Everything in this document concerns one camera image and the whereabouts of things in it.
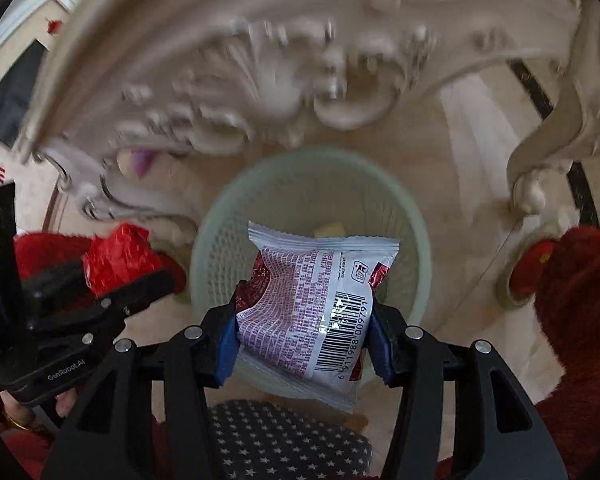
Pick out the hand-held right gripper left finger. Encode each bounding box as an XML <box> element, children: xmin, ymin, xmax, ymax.
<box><xmin>40</xmin><ymin>301</ymin><xmax>241</xmax><ymax>480</ymax></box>

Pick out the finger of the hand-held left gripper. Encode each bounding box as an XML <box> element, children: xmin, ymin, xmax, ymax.
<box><xmin>30</xmin><ymin>267</ymin><xmax>177</xmax><ymax>361</ymax></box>
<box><xmin>21</xmin><ymin>259</ymin><xmax>89</xmax><ymax>307</ymax></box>

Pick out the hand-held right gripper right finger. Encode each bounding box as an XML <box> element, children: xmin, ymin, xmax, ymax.
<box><xmin>367</xmin><ymin>302</ymin><xmax>568</xmax><ymax>480</ymax></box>

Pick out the red foil wrapper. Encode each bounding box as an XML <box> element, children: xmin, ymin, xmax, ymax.
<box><xmin>82</xmin><ymin>224</ymin><xmax>167</xmax><ymax>297</ymax></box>

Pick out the white and purple snack packet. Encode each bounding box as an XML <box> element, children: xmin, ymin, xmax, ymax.
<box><xmin>234</xmin><ymin>220</ymin><xmax>401</xmax><ymax>415</ymax></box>

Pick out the pale green mesh wastebasket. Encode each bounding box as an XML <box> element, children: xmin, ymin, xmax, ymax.
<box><xmin>190</xmin><ymin>146</ymin><xmax>433</xmax><ymax>401</ymax></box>

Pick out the person's left forearm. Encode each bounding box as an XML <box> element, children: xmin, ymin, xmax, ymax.
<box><xmin>0</xmin><ymin>390</ymin><xmax>63</xmax><ymax>480</ymax></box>

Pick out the person's left hand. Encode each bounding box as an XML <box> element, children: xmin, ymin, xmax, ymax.
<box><xmin>54</xmin><ymin>387</ymin><xmax>80</xmax><ymax>418</ymax></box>

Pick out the person's left leg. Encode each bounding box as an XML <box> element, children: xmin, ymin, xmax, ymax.
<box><xmin>14</xmin><ymin>232</ymin><xmax>187</xmax><ymax>306</ymax></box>

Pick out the person's leg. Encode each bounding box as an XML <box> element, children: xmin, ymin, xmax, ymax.
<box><xmin>14</xmin><ymin>232</ymin><xmax>187</xmax><ymax>306</ymax></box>
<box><xmin>532</xmin><ymin>225</ymin><xmax>600</xmax><ymax>480</ymax></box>

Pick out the black star-patterned cushion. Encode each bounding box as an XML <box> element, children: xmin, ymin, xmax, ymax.
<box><xmin>207</xmin><ymin>399</ymin><xmax>373</xmax><ymax>480</ymax></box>

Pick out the small purple object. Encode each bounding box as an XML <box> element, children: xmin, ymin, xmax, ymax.
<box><xmin>130</xmin><ymin>147</ymin><xmax>157</xmax><ymax>179</ymax></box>

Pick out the red slipper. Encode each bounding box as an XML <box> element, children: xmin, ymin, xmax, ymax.
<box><xmin>509</xmin><ymin>240</ymin><xmax>558</xmax><ymax>302</ymax></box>

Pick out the person's right leg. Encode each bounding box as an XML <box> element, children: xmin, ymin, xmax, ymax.
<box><xmin>532</xmin><ymin>225</ymin><xmax>600</xmax><ymax>480</ymax></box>

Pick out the carved cream coffee table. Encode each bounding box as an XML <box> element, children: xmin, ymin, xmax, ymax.
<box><xmin>12</xmin><ymin>0</ymin><xmax>600</xmax><ymax>256</ymax></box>

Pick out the gold bracelet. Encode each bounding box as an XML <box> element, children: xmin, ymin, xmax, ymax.
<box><xmin>1</xmin><ymin>409</ymin><xmax>35</xmax><ymax>432</ymax></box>

